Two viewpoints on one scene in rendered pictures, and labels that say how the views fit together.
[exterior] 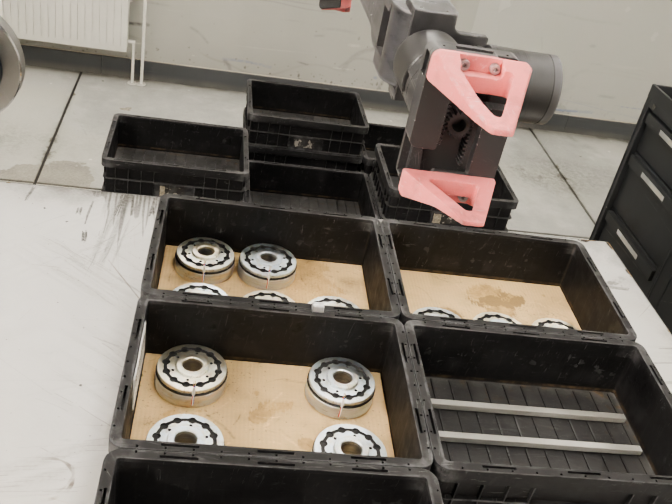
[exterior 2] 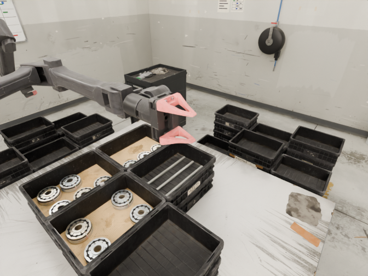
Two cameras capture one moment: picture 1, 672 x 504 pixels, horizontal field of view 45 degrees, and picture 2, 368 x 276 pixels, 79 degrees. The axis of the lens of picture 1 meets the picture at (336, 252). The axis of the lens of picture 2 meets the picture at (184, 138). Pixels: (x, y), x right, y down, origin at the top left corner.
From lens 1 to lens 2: 0.24 m
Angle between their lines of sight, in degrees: 32
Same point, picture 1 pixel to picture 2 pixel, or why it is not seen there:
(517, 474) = (183, 187)
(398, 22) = (114, 96)
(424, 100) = (158, 116)
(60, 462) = not seen: outside the picture
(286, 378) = (105, 208)
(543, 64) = (163, 88)
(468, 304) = (131, 155)
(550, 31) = (81, 71)
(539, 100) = not seen: hidden behind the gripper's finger
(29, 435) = not seen: outside the picture
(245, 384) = (96, 219)
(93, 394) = (44, 262)
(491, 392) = (155, 172)
